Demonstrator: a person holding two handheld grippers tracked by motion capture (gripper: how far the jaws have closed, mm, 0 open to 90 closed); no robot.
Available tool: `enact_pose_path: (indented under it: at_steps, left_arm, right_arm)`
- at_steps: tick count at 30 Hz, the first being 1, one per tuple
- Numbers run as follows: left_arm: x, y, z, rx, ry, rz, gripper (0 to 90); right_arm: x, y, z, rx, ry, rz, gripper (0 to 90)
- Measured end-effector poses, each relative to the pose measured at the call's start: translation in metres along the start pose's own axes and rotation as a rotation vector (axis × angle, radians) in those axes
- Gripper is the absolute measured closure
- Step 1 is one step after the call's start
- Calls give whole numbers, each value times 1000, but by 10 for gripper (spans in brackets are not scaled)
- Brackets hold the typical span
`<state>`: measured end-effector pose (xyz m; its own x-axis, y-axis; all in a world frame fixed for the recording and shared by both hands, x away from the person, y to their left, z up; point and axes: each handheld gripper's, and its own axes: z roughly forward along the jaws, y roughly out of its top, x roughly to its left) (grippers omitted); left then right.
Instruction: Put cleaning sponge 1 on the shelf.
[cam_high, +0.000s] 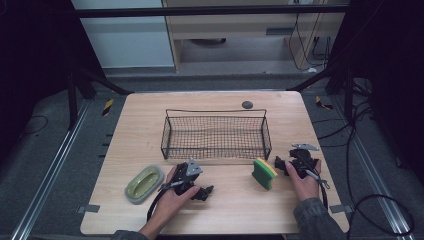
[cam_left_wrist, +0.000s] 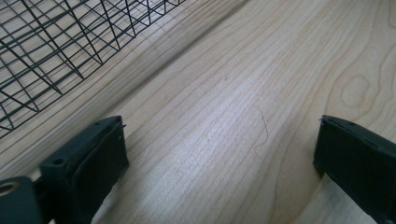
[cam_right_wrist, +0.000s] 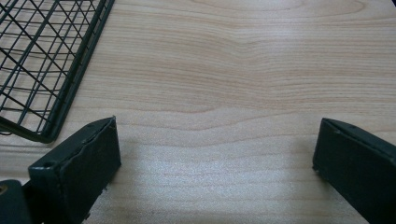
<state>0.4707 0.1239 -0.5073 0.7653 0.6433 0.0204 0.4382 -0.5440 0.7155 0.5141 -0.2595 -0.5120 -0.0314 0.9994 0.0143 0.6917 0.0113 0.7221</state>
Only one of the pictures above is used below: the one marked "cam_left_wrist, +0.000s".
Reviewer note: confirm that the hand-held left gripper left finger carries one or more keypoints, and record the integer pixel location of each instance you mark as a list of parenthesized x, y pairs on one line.
[(90, 161)]

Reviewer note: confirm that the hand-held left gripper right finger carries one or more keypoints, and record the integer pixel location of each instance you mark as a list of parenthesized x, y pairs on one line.
[(358, 161)]

